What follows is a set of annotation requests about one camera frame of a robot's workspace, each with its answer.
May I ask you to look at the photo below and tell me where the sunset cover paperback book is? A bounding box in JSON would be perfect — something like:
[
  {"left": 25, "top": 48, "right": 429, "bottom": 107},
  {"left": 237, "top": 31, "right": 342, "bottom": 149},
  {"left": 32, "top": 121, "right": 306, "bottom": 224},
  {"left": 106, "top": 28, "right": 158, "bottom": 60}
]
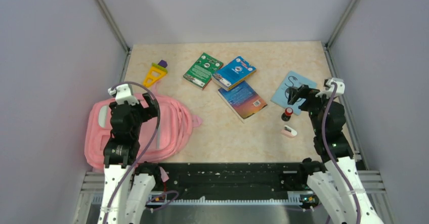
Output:
[{"left": 217, "top": 81, "right": 268, "bottom": 123}]

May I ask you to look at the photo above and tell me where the aluminium frame rail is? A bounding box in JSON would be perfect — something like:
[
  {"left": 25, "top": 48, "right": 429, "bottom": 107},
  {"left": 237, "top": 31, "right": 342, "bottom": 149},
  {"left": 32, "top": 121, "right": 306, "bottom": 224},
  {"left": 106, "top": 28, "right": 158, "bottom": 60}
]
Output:
[{"left": 73, "top": 170, "right": 396, "bottom": 223}]

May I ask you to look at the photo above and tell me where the light blue thin booklet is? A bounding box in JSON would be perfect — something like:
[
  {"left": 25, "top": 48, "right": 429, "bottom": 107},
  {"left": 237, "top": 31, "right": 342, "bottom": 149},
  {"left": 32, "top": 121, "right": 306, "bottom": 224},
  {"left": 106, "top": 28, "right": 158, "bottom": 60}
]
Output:
[{"left": 271, "top": 71, "right": 317, "bottom": 115}]

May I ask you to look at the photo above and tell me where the yellow and purple toy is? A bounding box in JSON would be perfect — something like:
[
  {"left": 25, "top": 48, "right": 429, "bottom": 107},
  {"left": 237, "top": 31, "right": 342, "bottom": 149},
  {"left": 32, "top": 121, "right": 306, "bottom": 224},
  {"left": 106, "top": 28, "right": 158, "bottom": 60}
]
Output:
[{"left": 143, "top": 60, "right": 168, "bottom": 87}]

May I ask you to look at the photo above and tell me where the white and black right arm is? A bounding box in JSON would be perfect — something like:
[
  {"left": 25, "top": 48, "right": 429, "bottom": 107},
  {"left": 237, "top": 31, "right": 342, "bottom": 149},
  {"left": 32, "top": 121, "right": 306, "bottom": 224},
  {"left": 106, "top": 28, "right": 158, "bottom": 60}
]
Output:
[{"left": 288, "top": 81, "right": 383, "bottom": 223}]

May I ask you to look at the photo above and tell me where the pink student backpack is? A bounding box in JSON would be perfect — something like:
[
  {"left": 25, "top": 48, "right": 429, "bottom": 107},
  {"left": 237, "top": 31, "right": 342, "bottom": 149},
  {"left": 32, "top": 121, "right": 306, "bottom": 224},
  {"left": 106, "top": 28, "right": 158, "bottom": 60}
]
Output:
[{"left": 84, "top": 93, "right": 202, "bottom": 171}]

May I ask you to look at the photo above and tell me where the green paperback book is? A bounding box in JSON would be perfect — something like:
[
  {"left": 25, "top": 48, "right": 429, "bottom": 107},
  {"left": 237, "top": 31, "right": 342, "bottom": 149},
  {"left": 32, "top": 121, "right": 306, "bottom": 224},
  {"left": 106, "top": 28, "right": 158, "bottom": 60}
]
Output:
[{"left": 183, "top": 53, "right": 224, "bottom": 90}]

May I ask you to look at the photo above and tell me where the blue paperback book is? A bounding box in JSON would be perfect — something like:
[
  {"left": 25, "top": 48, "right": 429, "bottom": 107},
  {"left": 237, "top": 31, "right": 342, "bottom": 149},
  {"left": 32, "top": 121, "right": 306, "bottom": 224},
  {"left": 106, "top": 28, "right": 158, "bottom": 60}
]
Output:
[{"left": 211, "top": 56, "right": 257, "bottom": 91}]

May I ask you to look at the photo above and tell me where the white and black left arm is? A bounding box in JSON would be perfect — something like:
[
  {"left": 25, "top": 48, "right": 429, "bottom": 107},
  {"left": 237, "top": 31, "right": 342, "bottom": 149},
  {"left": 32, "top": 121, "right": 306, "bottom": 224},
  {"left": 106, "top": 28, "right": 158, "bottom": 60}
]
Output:
[{"left": 97, "top": 93, "right": 162, "bottom": 223}]

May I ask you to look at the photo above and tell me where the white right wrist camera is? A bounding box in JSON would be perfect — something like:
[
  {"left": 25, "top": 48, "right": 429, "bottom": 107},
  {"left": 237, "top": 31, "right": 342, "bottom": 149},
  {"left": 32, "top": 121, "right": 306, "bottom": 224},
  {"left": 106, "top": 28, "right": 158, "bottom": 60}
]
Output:
[{"left": 316, "top": 77, "right": 345, "bottom": 98}]

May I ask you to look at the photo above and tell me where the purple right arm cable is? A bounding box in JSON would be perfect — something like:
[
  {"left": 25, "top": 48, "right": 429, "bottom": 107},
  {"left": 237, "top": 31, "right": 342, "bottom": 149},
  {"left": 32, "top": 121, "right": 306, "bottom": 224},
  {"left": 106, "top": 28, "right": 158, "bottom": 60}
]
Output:
[{"left": 321, "top": 82, "right": 362, "bottom": 224}]

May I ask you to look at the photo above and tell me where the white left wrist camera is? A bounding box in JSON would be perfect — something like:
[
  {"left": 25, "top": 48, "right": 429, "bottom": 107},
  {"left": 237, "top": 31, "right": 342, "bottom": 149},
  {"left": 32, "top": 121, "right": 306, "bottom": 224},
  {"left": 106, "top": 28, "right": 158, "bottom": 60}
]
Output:
[{"left": 108, "top": 83, "right": 140, "bottom": 106}]

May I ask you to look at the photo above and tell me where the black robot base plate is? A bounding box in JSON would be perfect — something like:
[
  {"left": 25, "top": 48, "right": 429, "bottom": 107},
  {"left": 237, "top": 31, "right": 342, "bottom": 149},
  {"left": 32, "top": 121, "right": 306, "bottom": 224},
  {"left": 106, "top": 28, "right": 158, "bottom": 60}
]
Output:
[{"left": 135, "top": 158, "right": 326, "bottom": 201}]

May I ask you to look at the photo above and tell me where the pink and white eraser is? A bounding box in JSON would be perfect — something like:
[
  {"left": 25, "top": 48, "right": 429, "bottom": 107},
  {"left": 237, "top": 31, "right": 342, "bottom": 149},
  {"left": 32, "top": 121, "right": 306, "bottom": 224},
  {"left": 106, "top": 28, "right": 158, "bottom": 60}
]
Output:
[{"left": 281, "top": 125, "right": 297, "bottom": 138}]

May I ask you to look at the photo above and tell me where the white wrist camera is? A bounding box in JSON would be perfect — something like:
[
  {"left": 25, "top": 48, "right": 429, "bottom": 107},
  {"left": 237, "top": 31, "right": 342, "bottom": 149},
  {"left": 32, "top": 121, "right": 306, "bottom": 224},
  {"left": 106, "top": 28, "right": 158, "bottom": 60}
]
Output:
[
  {"left": 108, "top": 83, "right": 140, "bottom": 106},
  {"left": 316, "top": 77, "right": 345, "bottom": 98}
]

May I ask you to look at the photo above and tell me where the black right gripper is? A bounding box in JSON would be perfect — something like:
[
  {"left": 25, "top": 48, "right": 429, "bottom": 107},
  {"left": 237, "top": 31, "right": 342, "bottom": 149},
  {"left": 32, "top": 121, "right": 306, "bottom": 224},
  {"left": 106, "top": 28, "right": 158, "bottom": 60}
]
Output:
[{"left": 288, "top": 84, "right": 335, "bottom": 135}]

